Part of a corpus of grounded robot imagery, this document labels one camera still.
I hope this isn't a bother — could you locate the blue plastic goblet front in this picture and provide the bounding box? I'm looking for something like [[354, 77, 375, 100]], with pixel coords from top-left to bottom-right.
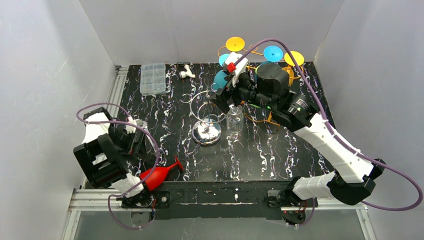
[[211, 53, 230, 91]]

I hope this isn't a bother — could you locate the blue plastic goblet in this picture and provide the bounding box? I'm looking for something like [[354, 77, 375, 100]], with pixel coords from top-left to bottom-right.
[[255, 45, 284, 71], [211, 53, 230, 91]]

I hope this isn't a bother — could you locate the clear cut glass goblet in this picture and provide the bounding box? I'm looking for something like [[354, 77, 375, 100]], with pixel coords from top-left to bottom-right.
[[226, 104, 244, 133]]

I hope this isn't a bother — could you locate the red plastic goblet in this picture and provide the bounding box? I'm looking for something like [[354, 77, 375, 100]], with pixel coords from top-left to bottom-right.
[[139, 155, 183, 191]]

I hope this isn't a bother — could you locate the orange plastic goblet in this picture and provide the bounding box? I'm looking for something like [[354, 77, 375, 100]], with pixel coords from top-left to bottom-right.
[[225, 36, 245, 52]]

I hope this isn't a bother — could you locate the gold wire glass rack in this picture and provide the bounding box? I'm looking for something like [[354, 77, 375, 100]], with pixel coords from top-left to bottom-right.
[[210, 63, 317, 131]]

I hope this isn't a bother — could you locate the silver wire glass rack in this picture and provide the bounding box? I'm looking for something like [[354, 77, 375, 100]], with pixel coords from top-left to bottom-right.
[[181, 90, 225, 147]]

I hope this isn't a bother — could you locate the yellow plastic wine glass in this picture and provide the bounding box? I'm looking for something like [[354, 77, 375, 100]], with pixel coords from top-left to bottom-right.
[[282, 51, 305, 87]]

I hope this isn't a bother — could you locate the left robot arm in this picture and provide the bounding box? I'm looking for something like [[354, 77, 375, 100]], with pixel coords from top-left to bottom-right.
[[73, 107, 156, 201]]

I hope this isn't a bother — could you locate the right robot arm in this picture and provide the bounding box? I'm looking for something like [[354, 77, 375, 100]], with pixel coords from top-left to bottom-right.
[[210, 63, 383, 205]]

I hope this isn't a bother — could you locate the white pipe fitting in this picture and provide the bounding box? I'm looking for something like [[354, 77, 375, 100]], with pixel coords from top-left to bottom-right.
[[179, 64, 196, 79]]

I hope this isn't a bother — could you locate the clear plastic organizer box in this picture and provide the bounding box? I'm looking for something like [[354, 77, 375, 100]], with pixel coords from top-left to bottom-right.
[[139, 62, 167, 96]]

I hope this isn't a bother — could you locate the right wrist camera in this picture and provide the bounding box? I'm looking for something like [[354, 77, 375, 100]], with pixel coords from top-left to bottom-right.
[[222, 52, 248, 87]]

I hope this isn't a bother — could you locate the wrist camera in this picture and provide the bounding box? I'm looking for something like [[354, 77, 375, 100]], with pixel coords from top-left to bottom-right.
[[125, 116, 149, 134], [222, 52, 248, 87]]

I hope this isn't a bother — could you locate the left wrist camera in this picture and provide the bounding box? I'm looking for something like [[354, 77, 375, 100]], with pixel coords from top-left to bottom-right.
[[125, 116, 149, 134]]

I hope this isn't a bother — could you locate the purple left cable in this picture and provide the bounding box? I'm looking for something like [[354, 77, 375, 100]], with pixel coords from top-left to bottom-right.
[[75, 102, 162, 230]]

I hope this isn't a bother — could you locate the purple cable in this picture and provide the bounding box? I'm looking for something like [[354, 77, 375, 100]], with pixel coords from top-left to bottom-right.
[[75, 102, 162, 230], [233, 38, 424, 228]]

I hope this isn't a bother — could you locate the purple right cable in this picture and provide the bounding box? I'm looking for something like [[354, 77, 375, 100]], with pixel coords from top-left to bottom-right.
[[233, 38, 424, 228]]

